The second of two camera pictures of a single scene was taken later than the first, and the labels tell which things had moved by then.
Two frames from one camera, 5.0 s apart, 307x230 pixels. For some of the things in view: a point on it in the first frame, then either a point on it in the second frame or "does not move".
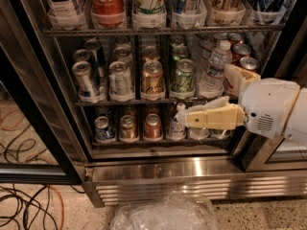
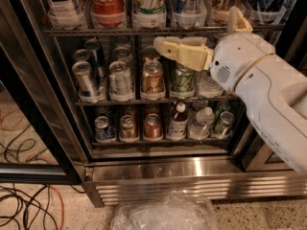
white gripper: [268, 107] to [240, 60]
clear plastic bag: [178, 211] does not move
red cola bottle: [107, 6] does not move
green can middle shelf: [183, 85] does not move
